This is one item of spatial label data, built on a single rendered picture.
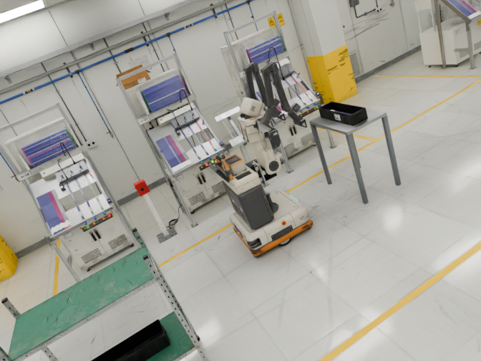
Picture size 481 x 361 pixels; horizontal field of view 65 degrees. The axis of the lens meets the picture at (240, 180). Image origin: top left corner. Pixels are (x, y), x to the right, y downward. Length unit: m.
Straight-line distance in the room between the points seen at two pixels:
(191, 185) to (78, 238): 1.47
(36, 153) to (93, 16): 2.36
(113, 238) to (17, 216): 2.05
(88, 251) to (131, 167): 1.91
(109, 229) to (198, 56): 3.14
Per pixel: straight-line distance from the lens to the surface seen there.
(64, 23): 6.15
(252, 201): 3.40
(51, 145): 4.68
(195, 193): 4.89
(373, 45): 8.25
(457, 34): 7.30
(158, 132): 4.75
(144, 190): 4.52
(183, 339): 2.77
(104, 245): 4.90
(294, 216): 3.61
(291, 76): 5.26
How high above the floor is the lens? 2.14
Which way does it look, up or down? 24 degrees down
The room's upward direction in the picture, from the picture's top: 22 degrees counter-clockwise
